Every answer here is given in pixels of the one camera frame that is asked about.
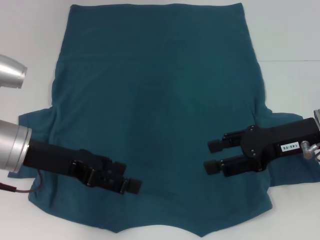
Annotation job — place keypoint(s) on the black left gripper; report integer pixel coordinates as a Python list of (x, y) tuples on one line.
[(55, 157)]

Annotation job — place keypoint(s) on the teal blue t-shirt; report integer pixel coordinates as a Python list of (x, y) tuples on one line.
[(160, 100)]

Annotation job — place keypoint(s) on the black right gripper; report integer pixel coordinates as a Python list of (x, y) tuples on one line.
[(272, 142)]

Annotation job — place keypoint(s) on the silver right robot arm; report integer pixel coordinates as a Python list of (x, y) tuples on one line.
[(318, 118)]

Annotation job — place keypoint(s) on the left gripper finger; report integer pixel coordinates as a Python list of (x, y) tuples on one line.
[(135, 186)]

